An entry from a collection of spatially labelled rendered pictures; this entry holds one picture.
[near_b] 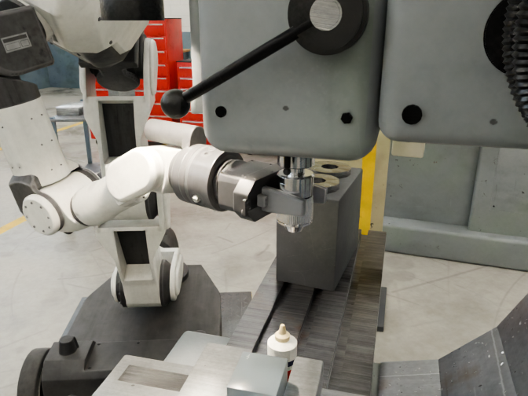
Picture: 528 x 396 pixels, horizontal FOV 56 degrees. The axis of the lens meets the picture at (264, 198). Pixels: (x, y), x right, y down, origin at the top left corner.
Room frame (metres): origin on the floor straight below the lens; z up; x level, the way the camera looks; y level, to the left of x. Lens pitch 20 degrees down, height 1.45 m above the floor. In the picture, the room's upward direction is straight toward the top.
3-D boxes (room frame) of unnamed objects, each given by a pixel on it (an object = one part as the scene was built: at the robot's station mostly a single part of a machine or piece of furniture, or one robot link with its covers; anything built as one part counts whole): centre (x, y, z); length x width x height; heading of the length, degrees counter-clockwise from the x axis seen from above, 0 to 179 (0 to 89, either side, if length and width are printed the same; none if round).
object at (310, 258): (0.95, -0.12, 1.06); 0.22 x 0.12 x 0.20; 158
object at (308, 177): (0.59, -0.04, 1.26); 0.05 x 0.05 x 0.01
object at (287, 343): (0.56, -0.02, 1.01); 0.04 x 0.04 x 0.11
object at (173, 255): (1.39, 0.37, 0.68); 0.21 x 0.20 x 0.13; 4
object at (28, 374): (1.10, 0.62, 0.50); 0.20 x 0.05 x 0.20; 4
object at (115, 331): (1.36, 0.37, 0.59); 0.64 x 0.52 x 0.33; 4
